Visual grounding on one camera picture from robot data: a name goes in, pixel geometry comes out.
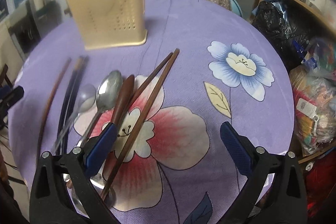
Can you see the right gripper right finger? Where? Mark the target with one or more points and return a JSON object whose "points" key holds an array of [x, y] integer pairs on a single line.
{"points": [[286, 203]]}

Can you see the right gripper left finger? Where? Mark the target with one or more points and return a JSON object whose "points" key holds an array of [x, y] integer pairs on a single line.
{"points": [[50, 201]]}

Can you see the wooden handled steel spoon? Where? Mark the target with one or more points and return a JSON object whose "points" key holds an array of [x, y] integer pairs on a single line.
{"points": [[119, 113]]}

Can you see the reddish brown thin chopstick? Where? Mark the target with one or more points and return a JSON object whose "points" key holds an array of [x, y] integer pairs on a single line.
{"points": [[48, 106]]}

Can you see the small silver metal spoon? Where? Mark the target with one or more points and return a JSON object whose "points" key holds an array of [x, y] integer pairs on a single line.
{"points": [[87, 98]]}

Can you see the black chopstick gold band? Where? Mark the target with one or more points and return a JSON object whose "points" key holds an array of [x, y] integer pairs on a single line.
{"points": [[66, 98]]}

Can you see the brown wooden chopstick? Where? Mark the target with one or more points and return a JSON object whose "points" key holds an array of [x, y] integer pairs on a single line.
{"points": [[138, 125], [148, 80]]}

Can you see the silver patterned metal spoon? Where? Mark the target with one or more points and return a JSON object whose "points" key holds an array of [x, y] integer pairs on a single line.
{"points": [[106, 99]]}

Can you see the black plastic trash bag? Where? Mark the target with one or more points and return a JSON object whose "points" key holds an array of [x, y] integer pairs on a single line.
{"points": [[287, 29]]}

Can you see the water dispenser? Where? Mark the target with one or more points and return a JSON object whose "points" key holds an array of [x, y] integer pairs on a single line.
{"points": [[28, 26]]}

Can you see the purple floral tablecloth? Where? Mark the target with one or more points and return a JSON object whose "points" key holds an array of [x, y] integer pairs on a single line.
{"points": [[179, 170]]}

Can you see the colourful snack filled bag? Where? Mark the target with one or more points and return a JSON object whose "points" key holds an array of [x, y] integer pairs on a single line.
{"points": [[313, 85]]}

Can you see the beige perforated utensil holder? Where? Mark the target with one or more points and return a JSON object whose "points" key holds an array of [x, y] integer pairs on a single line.
{"points": [[109, 23]]}

